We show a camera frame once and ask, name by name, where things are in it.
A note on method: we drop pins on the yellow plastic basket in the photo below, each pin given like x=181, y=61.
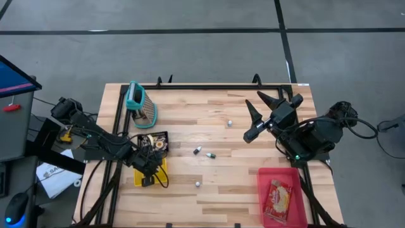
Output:
x=138, y=179

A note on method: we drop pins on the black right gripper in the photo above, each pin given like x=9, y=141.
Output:
x=281, y=115

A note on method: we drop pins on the black frame clamp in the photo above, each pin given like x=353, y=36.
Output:
x=257, y=79
x=159, y=81
x=171, y=79

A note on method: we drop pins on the black mouse blue light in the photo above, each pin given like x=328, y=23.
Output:
x=16, y=207

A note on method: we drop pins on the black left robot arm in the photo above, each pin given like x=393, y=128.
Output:
x=104, y=139

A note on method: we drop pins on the black support beam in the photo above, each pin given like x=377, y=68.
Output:
x=57, y=158

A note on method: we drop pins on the white paper sheet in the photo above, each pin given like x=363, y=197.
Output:
x=57, y=177

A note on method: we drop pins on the gray dropper bottle white cap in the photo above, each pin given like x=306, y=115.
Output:
x=229, y=123

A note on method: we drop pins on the blue screen monitor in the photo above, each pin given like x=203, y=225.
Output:
x=12, y=79

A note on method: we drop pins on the red yellow snack packet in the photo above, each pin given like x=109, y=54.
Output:
x=278, y=201

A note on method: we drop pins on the black plastic basket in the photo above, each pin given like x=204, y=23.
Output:
x=161, y=135

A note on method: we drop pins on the white table label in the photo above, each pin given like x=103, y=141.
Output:
x=303, y=84

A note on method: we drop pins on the green dropper bottle white cap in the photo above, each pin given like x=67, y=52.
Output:
x=210, y=155

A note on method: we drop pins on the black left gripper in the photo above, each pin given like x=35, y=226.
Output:
x=145, y=163

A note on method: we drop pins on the black dropper bottle white cap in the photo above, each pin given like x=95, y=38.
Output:
x=197, y=150

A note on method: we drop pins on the translucent red plastic tray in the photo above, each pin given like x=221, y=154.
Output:
x=294, y=177

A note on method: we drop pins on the dropper bottle red label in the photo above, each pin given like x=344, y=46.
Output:
x=197, y=184

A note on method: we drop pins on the gray cabinet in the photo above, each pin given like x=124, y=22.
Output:
x=16, y=133

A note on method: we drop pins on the small red object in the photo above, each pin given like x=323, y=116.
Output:
x=12, y=107

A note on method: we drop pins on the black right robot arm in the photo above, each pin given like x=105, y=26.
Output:
x=316, y=136

